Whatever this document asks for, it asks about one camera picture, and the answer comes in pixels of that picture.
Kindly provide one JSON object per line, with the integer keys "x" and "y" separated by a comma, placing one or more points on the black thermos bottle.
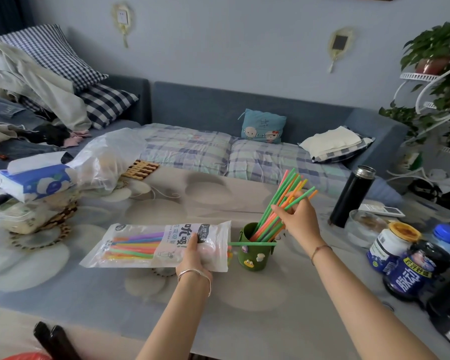
{"x": 350, "y": 198}

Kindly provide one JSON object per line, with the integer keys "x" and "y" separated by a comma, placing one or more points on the pink cloth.
{"x": 77, "y": 137}

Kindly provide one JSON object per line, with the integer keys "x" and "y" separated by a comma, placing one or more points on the white remote control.
{"x": 386, "y": 211}

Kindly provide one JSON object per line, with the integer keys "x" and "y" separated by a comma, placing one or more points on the small dark checked pillow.
{"x": 107, "y": 103}

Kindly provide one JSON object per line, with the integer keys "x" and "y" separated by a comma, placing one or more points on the blue jeans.
{"x": 7, "y": 108}

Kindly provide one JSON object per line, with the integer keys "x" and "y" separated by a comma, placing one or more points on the person's right thumb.
{"x": 280, "y": 211}

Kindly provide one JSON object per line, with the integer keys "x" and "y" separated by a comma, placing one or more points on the dark curtain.
{"x": 3, "y": 13}

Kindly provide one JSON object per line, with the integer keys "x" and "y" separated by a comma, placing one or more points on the bunch of colourful straws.
{"x": 281, "y": 200}

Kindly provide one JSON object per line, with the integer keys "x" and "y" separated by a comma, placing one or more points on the white metal plant stand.
{"x": 431, "y": 91}

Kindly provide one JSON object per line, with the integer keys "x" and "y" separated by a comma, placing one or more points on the plaid sofa cover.
{"x": 210, "y": 149}

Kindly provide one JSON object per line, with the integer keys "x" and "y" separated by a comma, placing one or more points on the beige jacket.
{"x": 33, "y": 76}

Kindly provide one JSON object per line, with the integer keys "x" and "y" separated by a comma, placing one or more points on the person's left thumb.
{"x": 193, "y": 244}

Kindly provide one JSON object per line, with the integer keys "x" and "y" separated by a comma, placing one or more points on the brown woven coaster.
{"x": 62, "y": 217}

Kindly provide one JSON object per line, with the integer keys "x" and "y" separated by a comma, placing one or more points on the black garment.
{"x": 48, "y": 134}

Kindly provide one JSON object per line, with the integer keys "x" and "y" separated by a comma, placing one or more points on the green cup with stickers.
{"x": 255, "y": 256}

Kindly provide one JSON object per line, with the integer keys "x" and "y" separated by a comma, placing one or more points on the person's left hand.
{"x": 193, "y": 260}

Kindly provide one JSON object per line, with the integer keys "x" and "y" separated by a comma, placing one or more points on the floral tablecloth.
{"x": 116, "y": 296}

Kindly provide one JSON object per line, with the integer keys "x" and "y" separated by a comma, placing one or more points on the person's right hand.
{"x": 302, "y": 224}

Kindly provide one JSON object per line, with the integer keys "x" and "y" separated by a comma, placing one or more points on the blue tissue pack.
{"x": 33, "y": 183}

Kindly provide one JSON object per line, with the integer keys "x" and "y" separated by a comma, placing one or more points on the single green straw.
{"x": 253, "y": 244}

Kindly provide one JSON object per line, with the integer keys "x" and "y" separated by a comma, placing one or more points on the clear plastic food container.
{"x": 18, "y": 217}

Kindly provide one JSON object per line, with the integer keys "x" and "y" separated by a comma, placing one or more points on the clear packet of colourful straws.
{"x": 135, "y": 245}

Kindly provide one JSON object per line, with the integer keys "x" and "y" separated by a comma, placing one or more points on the clear plastic bag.
{"x": 105, "y": 157}

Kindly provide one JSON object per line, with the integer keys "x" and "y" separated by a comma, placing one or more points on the wall socket with yellow frame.
{"x": 122, "y": 17}

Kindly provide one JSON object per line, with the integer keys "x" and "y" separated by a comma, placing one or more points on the blue sofa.
{"x": 217, "y": 104}

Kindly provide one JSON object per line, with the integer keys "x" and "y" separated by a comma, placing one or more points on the trailing green plant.
{"x": 448, "y": 91}

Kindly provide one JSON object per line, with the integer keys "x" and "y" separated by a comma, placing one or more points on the dark blue gum jar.
{"x": 412, "y": 271}

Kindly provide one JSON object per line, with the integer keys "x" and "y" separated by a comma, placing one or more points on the clear glass bowl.
{"x": 363, "y": 228}

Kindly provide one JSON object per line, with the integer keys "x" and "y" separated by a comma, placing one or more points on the wooden slatted trivet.
{"x": 140, "y": 169}

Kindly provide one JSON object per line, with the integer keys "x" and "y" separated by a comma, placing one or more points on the person's right forearm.
{"x": 360, "y": 307}

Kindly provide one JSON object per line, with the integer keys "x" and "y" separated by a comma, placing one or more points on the white jar with yellow lid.
{"x": 388, "y": 249}

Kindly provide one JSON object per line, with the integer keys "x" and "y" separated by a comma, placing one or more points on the wall switch with yellow frame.
{"x": 339, "y": 43}

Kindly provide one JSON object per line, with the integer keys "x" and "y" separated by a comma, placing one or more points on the large blue checked pillow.
{"x": 56, "y": 54}

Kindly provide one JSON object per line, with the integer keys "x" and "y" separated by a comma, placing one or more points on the blue cartoon cushion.
{"x": 263, "y": 125}

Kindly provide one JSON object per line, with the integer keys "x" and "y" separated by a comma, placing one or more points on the red object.
{"x": 26, "y": 356}

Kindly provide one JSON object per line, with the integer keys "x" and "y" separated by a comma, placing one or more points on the person's left forearm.
{"x": 176, "y": 322}

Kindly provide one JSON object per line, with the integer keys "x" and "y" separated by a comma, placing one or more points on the cream and checked pillow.
{"x": 335, "y": 142}

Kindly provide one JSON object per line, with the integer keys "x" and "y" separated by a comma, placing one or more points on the potted green plant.
{"x": 435, "y": 43}

